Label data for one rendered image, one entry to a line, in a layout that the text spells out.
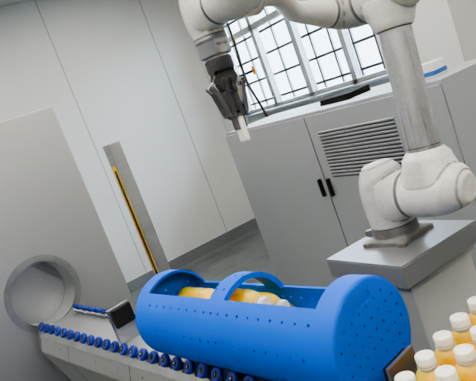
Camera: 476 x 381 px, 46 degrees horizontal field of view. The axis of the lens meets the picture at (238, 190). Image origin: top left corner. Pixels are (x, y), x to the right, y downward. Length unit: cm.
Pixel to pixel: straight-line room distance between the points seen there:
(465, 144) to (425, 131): 115
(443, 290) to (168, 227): 503
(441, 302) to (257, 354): 74
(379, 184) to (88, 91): 499
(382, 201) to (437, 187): 21
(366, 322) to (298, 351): 17
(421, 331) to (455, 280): 21
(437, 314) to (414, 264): 24
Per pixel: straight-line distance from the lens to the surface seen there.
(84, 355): 260
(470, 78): 298
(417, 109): 175
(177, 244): 672
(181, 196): 672
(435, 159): 173
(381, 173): 185
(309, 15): 176
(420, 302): 186
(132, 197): 253
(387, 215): 187
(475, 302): 133
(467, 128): 292
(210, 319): 155
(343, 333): 125
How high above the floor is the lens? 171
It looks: 9 degrees down
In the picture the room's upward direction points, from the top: 20 degrees counter-clockwise
